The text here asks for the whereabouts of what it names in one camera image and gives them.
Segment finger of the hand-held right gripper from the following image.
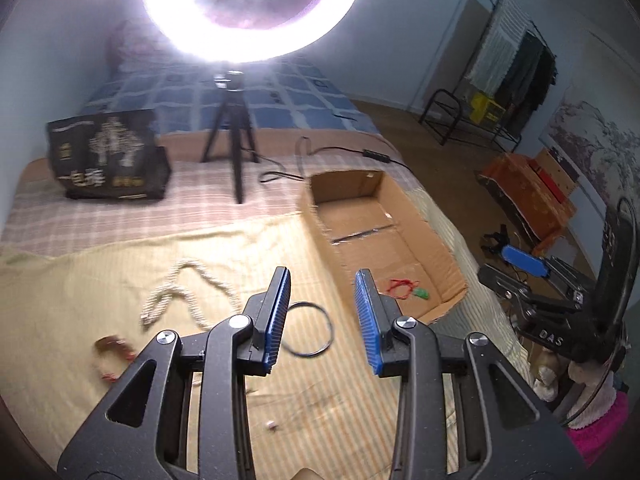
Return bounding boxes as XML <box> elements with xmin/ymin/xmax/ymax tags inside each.
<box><xmin>477</xmin><ymin>264</ymin><xmax>581</xmax><ymax>328</ymax></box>
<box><xmin>501</xmin><ymin>244</ymin><xmax>598</xmax><ymax>306</ymax></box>

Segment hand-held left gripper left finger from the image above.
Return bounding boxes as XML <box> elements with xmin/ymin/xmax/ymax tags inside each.
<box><xmin>57</xmin><ymin>266</ymin><xmax>292</xmax><ymax>480</ymax></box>

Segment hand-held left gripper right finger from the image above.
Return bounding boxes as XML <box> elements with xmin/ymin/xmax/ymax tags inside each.
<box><xmin>354</xmin><ymin>269</ymin><xmax>588</xmax><ymax>480</ymax></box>

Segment black bangle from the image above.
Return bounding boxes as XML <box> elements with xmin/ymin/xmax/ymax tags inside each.
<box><xmin>280</xmin><ymin>301</ymin><xmax>333</xmax><ymax>358</ymax></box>

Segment cardboard box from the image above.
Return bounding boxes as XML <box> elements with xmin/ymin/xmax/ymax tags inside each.
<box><xmin>298</xmin><ymin>170</ymin><xmax>469</xmax><ymax>326</ymax></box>

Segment white pearl necklace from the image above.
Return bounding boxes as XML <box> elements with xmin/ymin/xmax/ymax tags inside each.
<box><xmin>140</xmin><ymin>258</ymin><xmax>246</xmax><ymax>332</ymax></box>

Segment red strap watch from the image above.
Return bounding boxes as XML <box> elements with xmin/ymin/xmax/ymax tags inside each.
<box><xmin>100</xmin><ymin>346</ymin><xmax>138</xmax><ymax>385</ymax></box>

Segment person's right forearm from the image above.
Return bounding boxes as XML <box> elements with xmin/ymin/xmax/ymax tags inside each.
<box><xmin>565</xmin><ymin>360</ymin><xmax>632</xmax><ymax>467</ymax></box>

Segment black gadget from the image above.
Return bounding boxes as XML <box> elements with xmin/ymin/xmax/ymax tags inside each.
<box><xmin>482</xmin><ymin>227</ymin><xmax>516</xmax><ymax>253</ymax></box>

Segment orange cloth covered chest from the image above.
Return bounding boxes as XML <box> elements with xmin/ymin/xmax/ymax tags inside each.
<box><xmin>477</xmin><ymin>152</ymin><xmax>578</xmax><ymax>241</ymax></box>

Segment red flat box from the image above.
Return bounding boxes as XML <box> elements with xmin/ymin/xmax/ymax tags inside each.
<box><xmin>534</xmin><ymin>160</ymin><xmax>576</xmax><ymax>203</ymax></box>

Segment black tripod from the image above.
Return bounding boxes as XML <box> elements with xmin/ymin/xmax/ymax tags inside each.
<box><xmin>200</xmin><ymin>71</ymin><xmax>261</xmax><ymax>205</ymax></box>

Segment plaid bedsheet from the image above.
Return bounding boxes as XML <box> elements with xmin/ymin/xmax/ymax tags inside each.
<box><xmin>0</xmin><ymin>152</ymin><xmax>426</xmax><ymax>261</ymax></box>

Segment yellow box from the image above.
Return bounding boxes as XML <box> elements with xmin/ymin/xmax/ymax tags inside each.
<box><xmin>470</xmin><ymin>91</ymin><xmax>506</xmax><ymax>125</ymax></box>

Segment black clothes rack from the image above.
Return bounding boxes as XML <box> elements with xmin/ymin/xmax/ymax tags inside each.
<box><xmin>419</xmin><ymin>0</ymin><xmax>558</xmax><ymax>153</ymax></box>

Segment dark hanging clothes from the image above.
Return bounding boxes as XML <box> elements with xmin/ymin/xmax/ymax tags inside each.
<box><xmin>495</xmin><ymin>30</ymin><xmax>558</xmax><ymax>126</ymax></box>

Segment yellow striped blanket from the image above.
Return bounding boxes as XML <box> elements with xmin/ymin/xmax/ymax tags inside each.
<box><xmin>0</xmin><ymin>192</ymin><xmax>531</xmax><ymax>480</ymax></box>

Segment blue checked quilt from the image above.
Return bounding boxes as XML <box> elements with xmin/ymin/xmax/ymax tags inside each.
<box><xmin>80</xmin><ymin>57</ymin><xmax>373</xmax><ymax>136</ymax></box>

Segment brown leaning board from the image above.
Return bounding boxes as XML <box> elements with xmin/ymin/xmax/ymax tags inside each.
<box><xmin>415</xmin><ymin>0</ymin><xmax>493</xmax><ymax>111</ymax></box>

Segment white striped towel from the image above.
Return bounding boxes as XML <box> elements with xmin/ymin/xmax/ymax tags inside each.
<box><xmin>467</xmin><ymin>0</ymin><xmax>526</xmax><ymax>96</ymax></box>

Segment black printed gift bag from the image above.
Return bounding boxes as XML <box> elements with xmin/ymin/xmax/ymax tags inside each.
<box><xmin>46</xmin><ymin>109</ymin><xmax>172</xmax><ymax>201</ymax></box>

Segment floral pillow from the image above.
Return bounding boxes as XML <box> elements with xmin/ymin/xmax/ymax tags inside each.
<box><xmin>107</xmin><ymin>20</ymin><xmax>166</xmax><ymax>73</ymax></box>

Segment red string jade pendant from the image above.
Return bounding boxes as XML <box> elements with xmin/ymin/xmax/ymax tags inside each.
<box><xmin>387</xmin><ymin>277</ymin><xmax>431</xmax><ymax>301</ymax></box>

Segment wall poster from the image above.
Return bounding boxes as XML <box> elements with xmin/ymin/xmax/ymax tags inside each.
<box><xmin>540</xmin><ymin>85</ymin><xmax>640</xmax><ymax>216</ymax></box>

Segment black cable with controller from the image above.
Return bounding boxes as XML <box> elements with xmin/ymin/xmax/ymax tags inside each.
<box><xmin>257</xmin><ymin>136</ymin><xmax>408</xmax><ymax>183</ymax></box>

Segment white ring light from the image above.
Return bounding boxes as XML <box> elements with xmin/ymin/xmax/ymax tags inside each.
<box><xmin>140</xmin><ymin>0</ymin><xmax>363</xmax><ymax>63</ymax></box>

